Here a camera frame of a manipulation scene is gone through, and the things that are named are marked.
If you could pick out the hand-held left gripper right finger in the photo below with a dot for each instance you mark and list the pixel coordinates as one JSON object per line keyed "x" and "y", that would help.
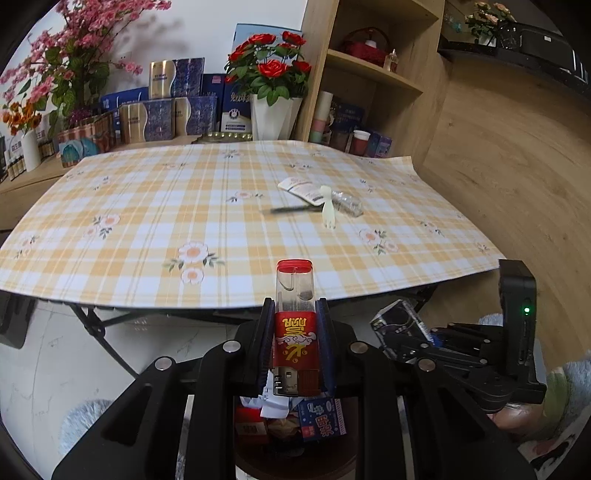
{"x": 325, "y": 355}

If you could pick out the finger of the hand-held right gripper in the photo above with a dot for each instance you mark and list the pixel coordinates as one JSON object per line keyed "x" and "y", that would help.
{"x": 471, "y": 339}
{"x": 461, "y": 376}

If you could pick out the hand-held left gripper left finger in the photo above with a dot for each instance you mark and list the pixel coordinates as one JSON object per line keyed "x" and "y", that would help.
{"x": 267, "y": 350}

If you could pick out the red clear plastic bottle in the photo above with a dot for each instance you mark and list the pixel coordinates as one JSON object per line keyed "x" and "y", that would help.
{"x": 295, "y": 332}

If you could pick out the black white packet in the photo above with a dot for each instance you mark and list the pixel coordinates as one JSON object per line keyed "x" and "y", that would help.
{"x": 397, "y": 318}

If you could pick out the brown plastic bin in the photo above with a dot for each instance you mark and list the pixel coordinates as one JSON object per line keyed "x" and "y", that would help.
{"x": 295, "y": 464}

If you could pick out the person's right forearm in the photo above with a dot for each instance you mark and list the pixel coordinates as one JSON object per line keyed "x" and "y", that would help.
{"x": 568, "y": 397}

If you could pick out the person's right hand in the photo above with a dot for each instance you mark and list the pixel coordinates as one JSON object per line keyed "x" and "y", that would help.
{"x": 521, "y": 422}

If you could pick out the white crumpled paper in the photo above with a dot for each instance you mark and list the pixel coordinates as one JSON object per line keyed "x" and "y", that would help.
{"x": 272, "y": 406}

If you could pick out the blue white small box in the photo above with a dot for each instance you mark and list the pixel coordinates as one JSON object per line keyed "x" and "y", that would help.
{"x": 323, "y": 417}

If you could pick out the red pack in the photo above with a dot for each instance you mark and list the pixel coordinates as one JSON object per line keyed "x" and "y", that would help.
{"x": 249, "y": 424}

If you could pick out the white plastic fork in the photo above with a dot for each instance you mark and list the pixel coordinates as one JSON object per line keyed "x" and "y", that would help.
{"x": 327, "y": 207}

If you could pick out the clear plastic wrapper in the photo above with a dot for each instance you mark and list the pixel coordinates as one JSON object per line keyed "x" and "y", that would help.
{"x": 348, "y": 203}

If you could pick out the white sachet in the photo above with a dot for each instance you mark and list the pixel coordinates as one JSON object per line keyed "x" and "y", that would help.
{"x": 298, "y": 186}

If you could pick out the black folding table legs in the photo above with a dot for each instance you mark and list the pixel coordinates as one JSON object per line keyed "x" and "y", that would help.
{"x": 92, "y": 325}

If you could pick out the fuzzy blue cloth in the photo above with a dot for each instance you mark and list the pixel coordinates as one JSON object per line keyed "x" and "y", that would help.
{"x": 83, "y": 422}

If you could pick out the yellow plaid floral tablecloth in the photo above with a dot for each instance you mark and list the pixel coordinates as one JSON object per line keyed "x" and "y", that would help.
{"x": 138, "y": 198}

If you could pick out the red white cup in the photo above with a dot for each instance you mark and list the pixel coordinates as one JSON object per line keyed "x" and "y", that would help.
{"x": 361, "y": 143}

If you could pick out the gold blister pack tray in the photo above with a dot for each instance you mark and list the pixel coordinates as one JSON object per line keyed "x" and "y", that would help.
{"x": 221, "y": 137}

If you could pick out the white paper rose vase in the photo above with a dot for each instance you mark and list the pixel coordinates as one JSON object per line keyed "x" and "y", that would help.
{"x": 272, "y": 120}

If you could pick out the blue white printed box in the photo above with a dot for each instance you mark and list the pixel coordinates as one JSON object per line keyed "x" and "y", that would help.
{"x": 235, "y": 115}

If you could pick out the stack of pastel cups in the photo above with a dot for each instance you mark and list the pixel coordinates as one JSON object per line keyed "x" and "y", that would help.
{"x": 321, "y": 115}

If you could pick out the dark blue printed box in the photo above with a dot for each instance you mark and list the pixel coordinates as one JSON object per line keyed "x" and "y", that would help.
{"x": 346, "y": 115}

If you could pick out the gold blue gift box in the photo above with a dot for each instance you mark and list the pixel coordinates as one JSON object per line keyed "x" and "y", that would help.
{"x": 178, "y": 78}
{"x": 196, "y": 115}
{"x": 145, "y": 122}

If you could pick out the dark furniture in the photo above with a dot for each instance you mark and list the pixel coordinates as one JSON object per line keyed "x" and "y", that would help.
{"x": 16, "y": 323}

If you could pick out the black counter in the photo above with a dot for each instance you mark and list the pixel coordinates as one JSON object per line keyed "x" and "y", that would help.
{"x": 508, "y": 64}

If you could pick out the wooden shelf unit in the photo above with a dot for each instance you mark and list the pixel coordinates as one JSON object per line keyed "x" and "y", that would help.
{"x": 369, "y": 92}

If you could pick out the blue box with red label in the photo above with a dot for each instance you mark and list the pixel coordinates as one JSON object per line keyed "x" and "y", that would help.
{"x": 213, "y": 85}

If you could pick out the copper striped planter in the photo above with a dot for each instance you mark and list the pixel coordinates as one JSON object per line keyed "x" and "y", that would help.
{"x": 101, "y": 131}

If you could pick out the teal fan ornament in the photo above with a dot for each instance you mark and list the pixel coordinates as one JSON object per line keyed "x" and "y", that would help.
{"x": 76, "y": 152}

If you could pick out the red rose bouquet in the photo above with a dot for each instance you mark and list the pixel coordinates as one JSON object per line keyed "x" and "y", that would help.
{"x": 272, "y": 69}

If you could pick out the black appliance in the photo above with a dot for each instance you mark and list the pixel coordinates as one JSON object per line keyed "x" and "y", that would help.
{"x": 540, "y": 41}

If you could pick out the wooden sideboard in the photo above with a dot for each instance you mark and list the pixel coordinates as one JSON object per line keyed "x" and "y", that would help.
{"x": 27, "y": 189}

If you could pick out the dark blue flat box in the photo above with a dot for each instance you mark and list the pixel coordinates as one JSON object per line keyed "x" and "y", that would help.
{"x": 124, "y": 99}

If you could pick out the small clear bottle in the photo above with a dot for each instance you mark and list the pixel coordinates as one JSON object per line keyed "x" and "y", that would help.
{"x": 392, "y": 61}

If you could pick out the pink flowers in vase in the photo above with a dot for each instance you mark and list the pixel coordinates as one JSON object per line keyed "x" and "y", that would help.
{"x": 489, "y": 18}

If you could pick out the tall white vase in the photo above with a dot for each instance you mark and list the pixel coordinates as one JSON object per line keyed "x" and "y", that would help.
{"x": 31, "y": 152}

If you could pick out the red basket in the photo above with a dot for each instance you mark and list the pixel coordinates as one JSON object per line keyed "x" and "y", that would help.
{"x": 364, "y": 48}

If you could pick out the row of small brown bottles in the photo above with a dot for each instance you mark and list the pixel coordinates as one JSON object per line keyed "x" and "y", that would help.
{"x": 16, "y": 168}

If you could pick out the orange artificial flowers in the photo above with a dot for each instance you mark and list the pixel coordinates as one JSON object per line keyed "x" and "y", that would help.
{"x": 23, "y": 117}

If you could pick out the pink blossom plant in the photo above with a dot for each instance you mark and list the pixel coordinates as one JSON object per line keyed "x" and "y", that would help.
{"x": 78, "y": 46}

